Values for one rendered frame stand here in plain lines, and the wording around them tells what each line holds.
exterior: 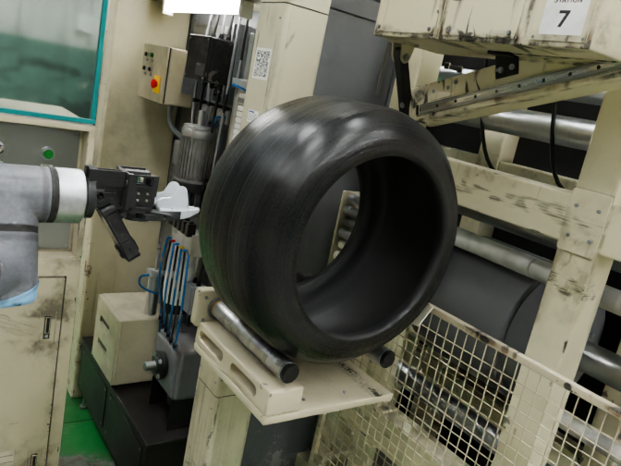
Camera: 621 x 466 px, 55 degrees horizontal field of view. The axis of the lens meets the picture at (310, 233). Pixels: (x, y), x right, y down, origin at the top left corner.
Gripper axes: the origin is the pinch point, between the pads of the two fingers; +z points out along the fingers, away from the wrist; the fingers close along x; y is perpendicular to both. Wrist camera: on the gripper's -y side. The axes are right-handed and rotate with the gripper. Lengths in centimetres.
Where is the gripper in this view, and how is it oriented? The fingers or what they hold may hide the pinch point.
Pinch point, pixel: (191, 213)
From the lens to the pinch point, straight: 113.0
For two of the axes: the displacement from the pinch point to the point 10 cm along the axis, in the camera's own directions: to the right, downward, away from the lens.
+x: -5.6, -3.0, 7.7
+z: 8.1, 0.2, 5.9
